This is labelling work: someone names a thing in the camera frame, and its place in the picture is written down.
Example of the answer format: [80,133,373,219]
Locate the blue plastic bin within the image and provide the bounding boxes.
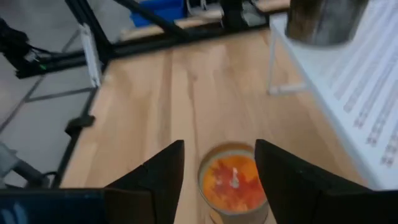
[129,0,187,28]

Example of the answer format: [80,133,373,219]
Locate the silver frame mounting plate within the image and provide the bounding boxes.
[78,24,103,88]

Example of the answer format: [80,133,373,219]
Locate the grey metal stand leg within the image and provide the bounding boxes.
[0,141,50,189]

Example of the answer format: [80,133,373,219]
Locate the black aluminium rig frame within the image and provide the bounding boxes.
[15,0,271,189]

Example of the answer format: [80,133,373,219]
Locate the white perforated shelf riser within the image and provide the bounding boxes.
[267,0,398,191]

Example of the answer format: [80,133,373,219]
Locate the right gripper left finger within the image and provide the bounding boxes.
[104,139,186,224]

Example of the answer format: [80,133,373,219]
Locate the glass candle jar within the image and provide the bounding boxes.
[197,142,270,224]
[284,0,369,47]

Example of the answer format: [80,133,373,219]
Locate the black table clamp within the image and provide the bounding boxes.
[64,114,96,138]

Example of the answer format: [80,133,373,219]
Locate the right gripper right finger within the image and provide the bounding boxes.
[254,139,398,224]

